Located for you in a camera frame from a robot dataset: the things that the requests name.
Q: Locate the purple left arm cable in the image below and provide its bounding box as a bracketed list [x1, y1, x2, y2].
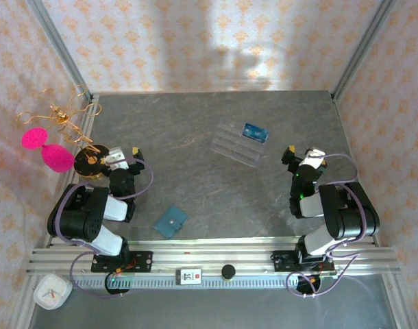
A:
[56, 156, 154, 299]

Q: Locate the small pink fluffy pad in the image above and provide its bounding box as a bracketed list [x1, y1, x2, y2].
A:
[21, 127, 49, 151]

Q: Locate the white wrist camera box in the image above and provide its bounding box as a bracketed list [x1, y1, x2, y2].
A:
[299, 147, 328, 169]
[104, 146, 130, 171]

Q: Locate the grey slotted cable duct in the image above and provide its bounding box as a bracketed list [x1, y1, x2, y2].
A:
[73, 276, 337, 291]

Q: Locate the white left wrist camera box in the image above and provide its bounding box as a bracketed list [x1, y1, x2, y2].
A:
[104, 146, 130, 171]

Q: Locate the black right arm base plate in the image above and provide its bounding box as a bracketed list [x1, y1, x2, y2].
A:
[272, 249, 336, 273]

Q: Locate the teal card holder wallet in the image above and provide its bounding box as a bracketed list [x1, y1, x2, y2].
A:
[152, 204, 190, 240]

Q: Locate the white square clock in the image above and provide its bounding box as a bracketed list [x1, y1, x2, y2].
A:
[33, 273, 73, 311]

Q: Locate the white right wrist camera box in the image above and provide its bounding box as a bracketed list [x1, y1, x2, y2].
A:
[299, 147, 328, 169]

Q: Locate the white number label card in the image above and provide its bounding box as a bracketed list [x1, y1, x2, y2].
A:
[175, 268, 202, 286]

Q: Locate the aluminium front rail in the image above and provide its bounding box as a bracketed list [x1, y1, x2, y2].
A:
[25, 239, 400, 277]

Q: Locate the aluminium frame post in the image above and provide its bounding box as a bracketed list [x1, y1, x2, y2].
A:
[26, 0, 93, 101]
[331, 0, 398, 103]

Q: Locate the gold wire jewelry stand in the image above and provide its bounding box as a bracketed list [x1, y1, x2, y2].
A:
[16, 84, 114, 182]

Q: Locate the blue credit card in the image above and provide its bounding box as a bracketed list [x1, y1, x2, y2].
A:
[242, 122, 270, 143]

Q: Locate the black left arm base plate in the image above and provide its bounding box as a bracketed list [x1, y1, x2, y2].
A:
[90, 251, 153, 273]

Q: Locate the large pink fluffy pad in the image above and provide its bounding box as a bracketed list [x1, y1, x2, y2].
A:
[40, 143, 75, 174]

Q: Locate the clear acrylic card stand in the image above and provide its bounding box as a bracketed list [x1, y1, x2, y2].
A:
[210, 118, 270, 168]

